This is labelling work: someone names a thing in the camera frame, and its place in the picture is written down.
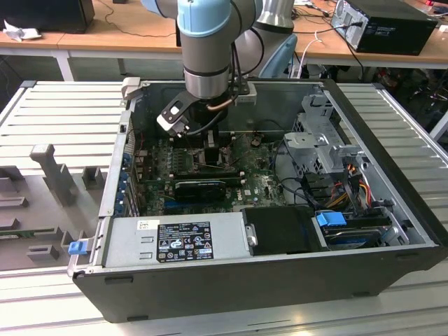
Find black graphics card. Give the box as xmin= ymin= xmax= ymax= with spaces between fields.
xmin=174 ymin=180 xmax=228 ymax=203

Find grey parts rack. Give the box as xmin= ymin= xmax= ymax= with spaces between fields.
xmin=0 ymin=143 xmax=109 ymax=272

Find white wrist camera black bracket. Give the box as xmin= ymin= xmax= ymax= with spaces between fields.
xmin=156 ymin=91 xmax=197 ymax=138

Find grey power supply unit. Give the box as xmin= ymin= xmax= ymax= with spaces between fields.
xmin=103 ymin=211 xmax=253 ymax=269

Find pale blue teach pendant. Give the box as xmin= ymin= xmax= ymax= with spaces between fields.
xmin=258 ymin=34 xmax=299 ymax=80

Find CPU socket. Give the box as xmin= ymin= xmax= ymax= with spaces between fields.
xmin=190 ymin=146 xmax=234 ymax=172

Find large black box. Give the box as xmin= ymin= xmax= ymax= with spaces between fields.
xmin=0 ymin=0 xmax=96 ymax=35

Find hard disk in blue carrier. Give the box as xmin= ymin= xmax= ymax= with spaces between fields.
xmin=314 ymin=209 xmax=386 ymax=251

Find white cable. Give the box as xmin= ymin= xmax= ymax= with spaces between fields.
xmin=300 ymin=30 xmax=325 ymax=67

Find crumpled white paper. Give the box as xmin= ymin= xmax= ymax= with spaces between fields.
xmin=2 ymin=19 xmax=43 ymax=43

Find metal socket cover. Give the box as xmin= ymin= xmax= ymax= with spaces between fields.
xmin=223 ymin=135 xmax=246 ymax=167

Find green motherboard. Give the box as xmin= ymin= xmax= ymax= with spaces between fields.
xmin=134 ymin=134 xmax=291 ymax=216

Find grey case handle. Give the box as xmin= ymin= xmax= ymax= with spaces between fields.
xmin=120 ymin=77 xmax=141 ymax=103

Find white metal frame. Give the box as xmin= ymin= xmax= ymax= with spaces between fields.
xmin=429 ymin=113 xmax=448 ymax=141

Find black RAM slots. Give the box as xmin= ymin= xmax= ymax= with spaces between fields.
xmin=169 ymin=131 xmax=236 ymax=148
xmin=167 ymin=169 xmax=246 ymax=186

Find black PC case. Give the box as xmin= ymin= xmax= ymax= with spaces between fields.
xmin=66 ymin=77 xmax=448 ymax=325

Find silver metal drive cage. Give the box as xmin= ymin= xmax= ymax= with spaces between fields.
xmin=281 ymin=92 xmax=372 ymax=176

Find green RAM stick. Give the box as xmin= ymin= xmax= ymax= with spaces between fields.
xmin=0 ymin=229 xmax=57 ymax=241

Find wooden desk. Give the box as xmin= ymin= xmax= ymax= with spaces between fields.
xmin=0 ymin=0 xmax=448 ymax=83

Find black desktop computer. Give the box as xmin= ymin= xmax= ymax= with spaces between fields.
xmin=330 ymin=0 xmax=439 ymax=57

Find coloured wire bundle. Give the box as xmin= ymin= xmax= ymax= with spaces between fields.
xmin=325 ymin=174 xmax=372 ymax=211

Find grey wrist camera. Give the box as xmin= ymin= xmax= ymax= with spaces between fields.
xmin=234 ymin=82 xmax=258 ymax=106

